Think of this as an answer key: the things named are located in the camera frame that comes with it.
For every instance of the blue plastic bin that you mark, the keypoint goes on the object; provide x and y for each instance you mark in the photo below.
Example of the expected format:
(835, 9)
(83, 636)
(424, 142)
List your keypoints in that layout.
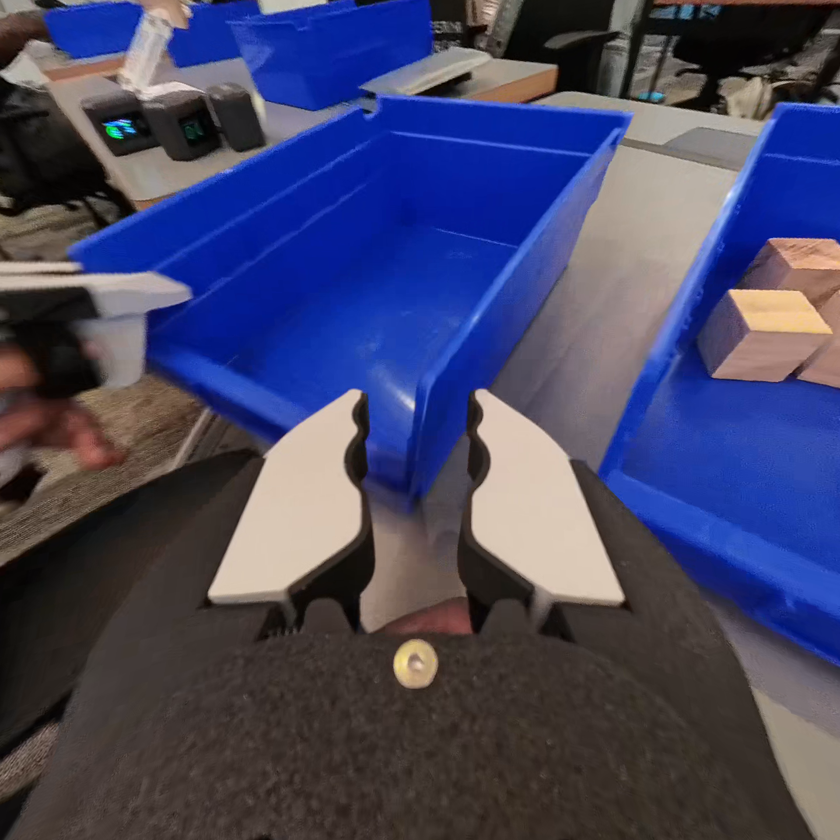
(85, 33)
(341, 59)
(722, 459)
(361, 295)

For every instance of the black battery charger box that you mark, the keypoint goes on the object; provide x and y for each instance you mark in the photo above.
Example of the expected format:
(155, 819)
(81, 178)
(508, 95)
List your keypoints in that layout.
(121, 124)
(236, 118)
(180, 124)

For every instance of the person's left hand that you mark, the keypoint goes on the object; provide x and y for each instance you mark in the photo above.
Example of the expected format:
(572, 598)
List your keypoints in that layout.
(65, 426)

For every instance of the black office chair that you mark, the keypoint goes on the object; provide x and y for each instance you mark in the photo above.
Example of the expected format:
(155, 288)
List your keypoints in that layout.
(741, 46)
(581, 39)

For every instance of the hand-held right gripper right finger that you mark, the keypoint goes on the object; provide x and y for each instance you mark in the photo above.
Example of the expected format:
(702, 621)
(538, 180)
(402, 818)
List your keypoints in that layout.
(544, 525)

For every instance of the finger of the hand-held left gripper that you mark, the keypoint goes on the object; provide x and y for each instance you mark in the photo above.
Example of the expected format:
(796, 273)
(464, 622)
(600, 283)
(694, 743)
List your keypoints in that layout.
(39, 268)
(131, 295)

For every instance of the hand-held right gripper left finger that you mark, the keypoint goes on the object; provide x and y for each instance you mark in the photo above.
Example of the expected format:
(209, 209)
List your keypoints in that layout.
(289, 525)

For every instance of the group of wooden blocks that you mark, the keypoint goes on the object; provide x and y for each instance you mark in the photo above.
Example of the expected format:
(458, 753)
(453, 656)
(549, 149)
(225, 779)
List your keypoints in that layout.
(761, 334)

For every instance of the grey hooded sweatshirt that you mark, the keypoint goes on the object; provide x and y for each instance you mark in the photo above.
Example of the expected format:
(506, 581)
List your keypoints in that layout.
(65, 590)

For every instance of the silver metal plate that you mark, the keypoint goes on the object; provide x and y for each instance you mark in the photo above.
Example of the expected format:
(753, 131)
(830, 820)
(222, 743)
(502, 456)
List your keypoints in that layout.
(426, 72)

